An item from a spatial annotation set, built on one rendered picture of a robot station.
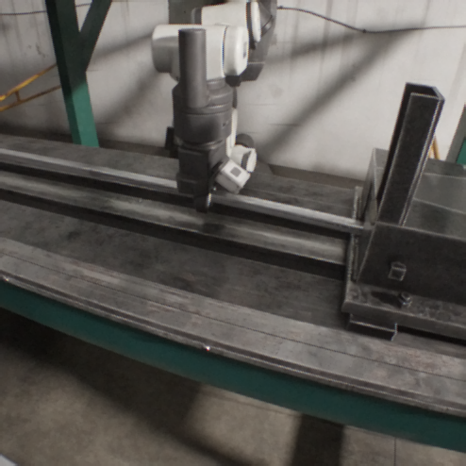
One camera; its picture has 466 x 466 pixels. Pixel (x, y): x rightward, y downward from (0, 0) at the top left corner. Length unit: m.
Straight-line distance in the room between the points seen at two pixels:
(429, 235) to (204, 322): 0.28
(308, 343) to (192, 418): 0.82
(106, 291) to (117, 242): 0.12
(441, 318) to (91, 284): 0.46
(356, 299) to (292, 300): 0.09
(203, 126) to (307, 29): 1.85
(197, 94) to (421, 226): 0.31
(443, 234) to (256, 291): 0.25
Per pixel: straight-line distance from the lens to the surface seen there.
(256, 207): 0.57
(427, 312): 0.48
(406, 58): 2.32
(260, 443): 1.18
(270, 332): 0.44
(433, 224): 0.45
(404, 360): 0.46
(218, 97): 0.50
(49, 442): 1.28
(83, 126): 1.58
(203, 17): 0.75
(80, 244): 0.61
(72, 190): 0.78
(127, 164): 0.87
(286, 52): 2.35
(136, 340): 0.52
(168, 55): 0.50
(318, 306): 0.49
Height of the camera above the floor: 1.10
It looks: 37 degrees down
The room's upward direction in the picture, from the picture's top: 2 degrees clockwise
